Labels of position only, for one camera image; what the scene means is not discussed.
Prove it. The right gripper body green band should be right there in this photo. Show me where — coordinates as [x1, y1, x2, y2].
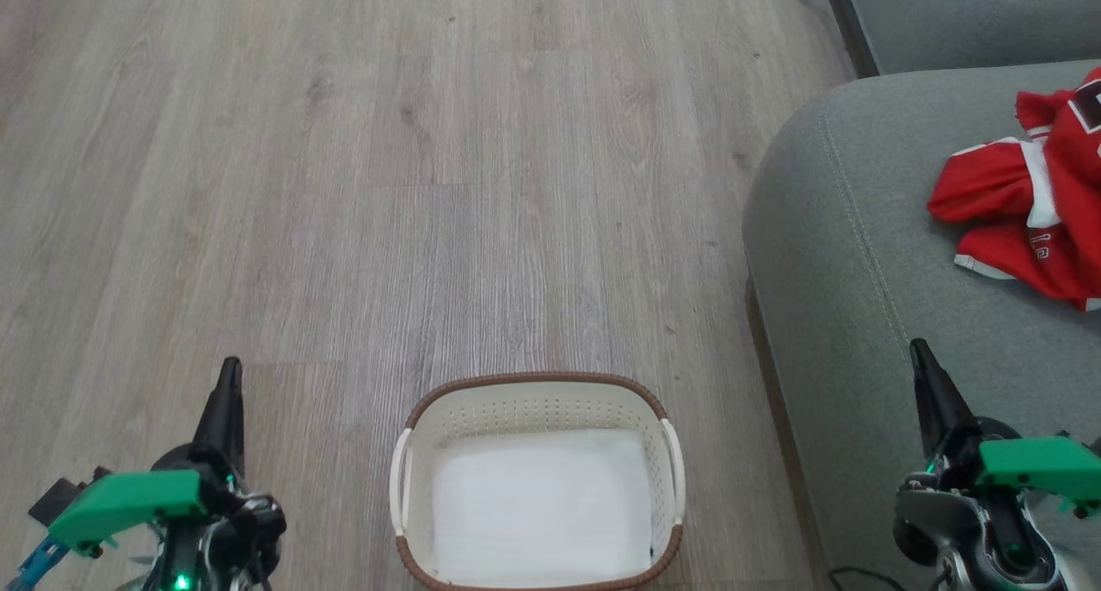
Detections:
[927, 416, 1101, 520]

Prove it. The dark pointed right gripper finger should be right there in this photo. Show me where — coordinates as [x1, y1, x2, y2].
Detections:
[909, 338, 980, 460]

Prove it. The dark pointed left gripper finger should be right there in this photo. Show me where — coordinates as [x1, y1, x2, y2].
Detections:
[192, 357, 246, 478]

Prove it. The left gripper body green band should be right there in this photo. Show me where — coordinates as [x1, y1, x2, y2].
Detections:
[47, 445, 287, 566]

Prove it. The red and white basketball jersey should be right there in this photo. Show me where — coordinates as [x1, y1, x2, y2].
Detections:
[927, 65, 1101, 312]

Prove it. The grey fabric sofa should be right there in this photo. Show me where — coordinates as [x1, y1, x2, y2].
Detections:
[742, 0, 1101, 591]

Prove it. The blue connector on left gripper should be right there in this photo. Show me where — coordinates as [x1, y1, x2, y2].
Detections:
[4, 535, 68, 591]

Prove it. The white laundry basket brown rim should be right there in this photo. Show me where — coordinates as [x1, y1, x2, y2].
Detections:
[389, 372, 686, 591]

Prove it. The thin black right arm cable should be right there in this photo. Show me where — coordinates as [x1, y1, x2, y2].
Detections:
[827, 567, 904, 591]

